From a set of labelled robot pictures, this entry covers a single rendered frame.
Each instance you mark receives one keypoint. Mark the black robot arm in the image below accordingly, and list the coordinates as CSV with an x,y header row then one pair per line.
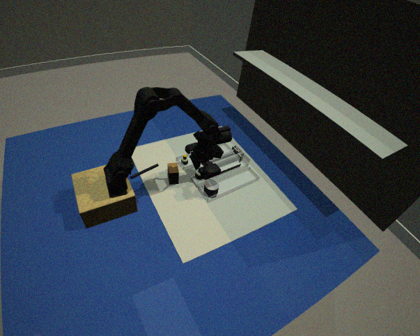
x,y
147,104

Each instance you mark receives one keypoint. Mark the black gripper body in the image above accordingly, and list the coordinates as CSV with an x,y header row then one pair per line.
x,y
203,156

